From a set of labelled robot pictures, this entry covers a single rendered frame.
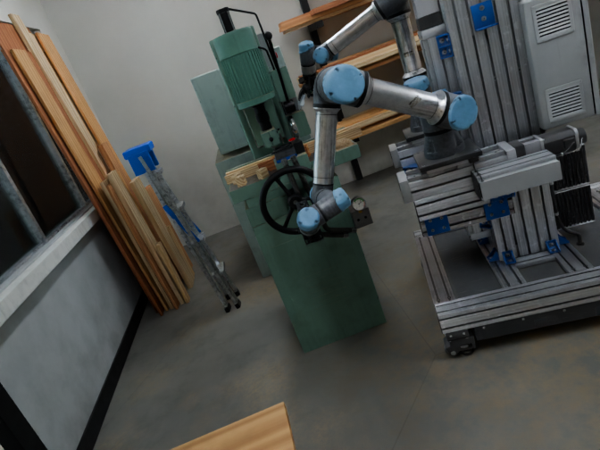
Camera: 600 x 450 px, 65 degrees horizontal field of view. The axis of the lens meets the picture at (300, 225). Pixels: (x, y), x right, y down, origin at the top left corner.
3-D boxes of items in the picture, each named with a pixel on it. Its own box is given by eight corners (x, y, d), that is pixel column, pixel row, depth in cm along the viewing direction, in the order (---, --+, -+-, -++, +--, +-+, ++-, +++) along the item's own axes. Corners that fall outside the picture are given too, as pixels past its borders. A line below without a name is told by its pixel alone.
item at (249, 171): (228, 185, 219) (224, 177, 217) (228, 184, 221) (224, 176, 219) (362, 134, 219) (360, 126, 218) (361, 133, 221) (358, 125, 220)
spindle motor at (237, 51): (238, 112, 202) (210, 38, 191) (238, 109, 218) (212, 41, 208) (277, 97, 202) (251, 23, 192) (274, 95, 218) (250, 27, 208)
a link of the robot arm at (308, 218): (326, 220, 153) (304, 234, 153) (326, 225, 164) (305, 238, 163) (312, 200, 155) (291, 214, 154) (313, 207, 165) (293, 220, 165)
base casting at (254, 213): (251, 228, 210) (244, 210, 207) (248, 195, 265) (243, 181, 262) (345, 193, 211) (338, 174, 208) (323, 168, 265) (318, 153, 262)
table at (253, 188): (233, 211, 197) (228, 197, 195) (234, 193, 226) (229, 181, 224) (368, 160, 197) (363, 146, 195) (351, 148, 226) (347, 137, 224)
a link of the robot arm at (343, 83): (462, 97, 168) (319, 62, 153) (487, 98, 154) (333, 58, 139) (453, 131, 171) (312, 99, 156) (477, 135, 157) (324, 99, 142)
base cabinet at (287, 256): (303, 354, 234) (250, 229, 210) (291, 301, 288) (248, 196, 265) (387, 322, 234) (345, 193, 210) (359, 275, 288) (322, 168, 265)
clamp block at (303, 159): (281, 185, 196) (274, 165, 193) (279, 178, 209) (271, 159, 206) (314, 172, 196) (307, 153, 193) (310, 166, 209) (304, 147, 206)
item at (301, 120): (294, 139, 232) (286, 116, 228) (293, 137, 239) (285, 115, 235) (312, 133, 232) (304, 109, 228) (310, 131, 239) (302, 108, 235)
